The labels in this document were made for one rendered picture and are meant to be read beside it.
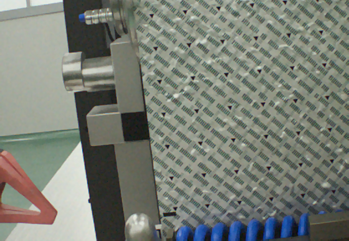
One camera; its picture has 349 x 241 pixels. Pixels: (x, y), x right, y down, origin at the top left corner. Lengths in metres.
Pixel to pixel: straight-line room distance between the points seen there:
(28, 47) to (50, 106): 0.51
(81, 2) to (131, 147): 0.30
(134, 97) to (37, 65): 5.72
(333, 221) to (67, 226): 0.64
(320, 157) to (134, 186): 0.20
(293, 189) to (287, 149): 0.04
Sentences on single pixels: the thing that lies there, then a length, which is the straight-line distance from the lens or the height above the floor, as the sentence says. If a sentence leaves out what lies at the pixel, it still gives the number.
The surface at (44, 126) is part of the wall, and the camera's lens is 6.58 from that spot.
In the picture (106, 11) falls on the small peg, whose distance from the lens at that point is 0.76.
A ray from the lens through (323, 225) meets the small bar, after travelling 0.68.
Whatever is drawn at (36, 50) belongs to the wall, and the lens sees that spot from 6.49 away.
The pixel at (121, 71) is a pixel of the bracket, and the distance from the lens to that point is 0.79.
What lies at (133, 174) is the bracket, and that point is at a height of 1.07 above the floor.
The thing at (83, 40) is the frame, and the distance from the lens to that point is 1.06.
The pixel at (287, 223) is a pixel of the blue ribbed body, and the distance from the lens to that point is 0.71.
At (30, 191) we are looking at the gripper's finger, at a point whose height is 1.08.
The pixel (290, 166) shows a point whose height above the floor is 1.08.
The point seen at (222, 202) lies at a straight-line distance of 0.73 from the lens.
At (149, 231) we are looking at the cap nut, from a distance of 0.67.
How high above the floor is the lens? 1.27
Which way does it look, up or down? 11 degrees down
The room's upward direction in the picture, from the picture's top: 7 degrees counter-clockwise
